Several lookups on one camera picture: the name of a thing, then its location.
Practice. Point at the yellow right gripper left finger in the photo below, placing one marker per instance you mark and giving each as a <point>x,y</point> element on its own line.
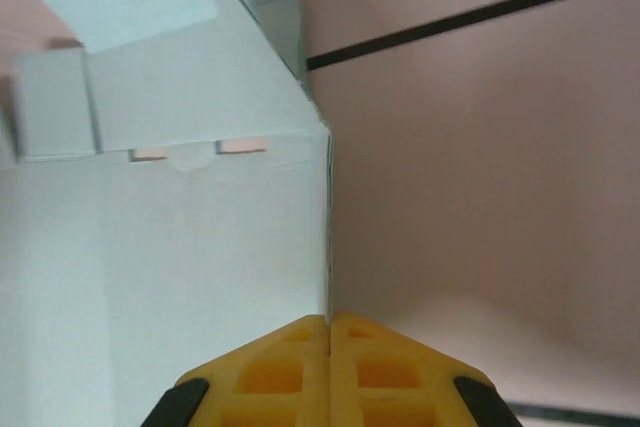
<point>315,387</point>

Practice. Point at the light teal paper box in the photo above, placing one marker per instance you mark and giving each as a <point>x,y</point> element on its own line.
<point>150,247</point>

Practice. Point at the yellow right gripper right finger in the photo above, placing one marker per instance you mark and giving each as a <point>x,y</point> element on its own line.
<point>345,387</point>

